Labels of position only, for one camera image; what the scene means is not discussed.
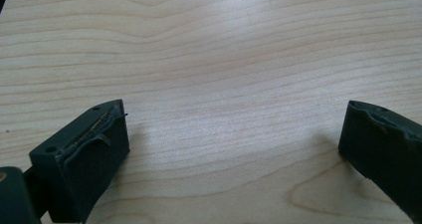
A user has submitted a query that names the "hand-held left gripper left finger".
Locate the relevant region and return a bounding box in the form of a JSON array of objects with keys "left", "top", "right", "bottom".
[{"left": 28, "top": 99, "right": 131, "bottom": 224}]

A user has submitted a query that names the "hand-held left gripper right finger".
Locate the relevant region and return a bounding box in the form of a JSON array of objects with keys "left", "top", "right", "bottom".
[{"left": 337, "top": 100, "right": 422, "bottom": 223}]

